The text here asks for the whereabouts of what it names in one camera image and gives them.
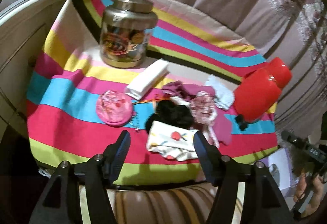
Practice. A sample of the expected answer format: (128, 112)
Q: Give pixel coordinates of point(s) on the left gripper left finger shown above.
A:
(60, 199)

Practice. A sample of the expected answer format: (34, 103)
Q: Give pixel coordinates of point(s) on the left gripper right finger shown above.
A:
(263, 201)

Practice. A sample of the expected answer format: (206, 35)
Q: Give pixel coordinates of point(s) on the white fruit print cloth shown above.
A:
(171, 142)

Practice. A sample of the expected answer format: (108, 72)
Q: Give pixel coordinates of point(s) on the black fuzzy cloth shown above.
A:
(169, 113)

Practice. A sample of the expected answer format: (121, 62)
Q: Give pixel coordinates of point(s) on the white tissue pack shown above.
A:
(147, 79)

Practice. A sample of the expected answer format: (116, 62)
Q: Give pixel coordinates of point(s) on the magenta knitted glove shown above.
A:
(183, 93)

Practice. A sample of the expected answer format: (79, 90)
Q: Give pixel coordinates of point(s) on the pink white floral cloth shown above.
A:
(203, 109)

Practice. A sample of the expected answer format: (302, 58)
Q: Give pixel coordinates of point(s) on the purple white cardboard box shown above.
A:
(281, 169)

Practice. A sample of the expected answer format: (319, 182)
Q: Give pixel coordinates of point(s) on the striped velvet cushion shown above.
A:
(190, 204)

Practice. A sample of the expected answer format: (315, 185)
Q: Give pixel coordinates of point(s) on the striped colourful tablecloth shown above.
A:
(70, 76)

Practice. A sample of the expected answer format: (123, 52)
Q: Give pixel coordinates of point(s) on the gold lidded glass jar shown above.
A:
(126, 30)

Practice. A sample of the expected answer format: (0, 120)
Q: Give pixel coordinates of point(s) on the cream carved cabinet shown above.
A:
(24, 28)

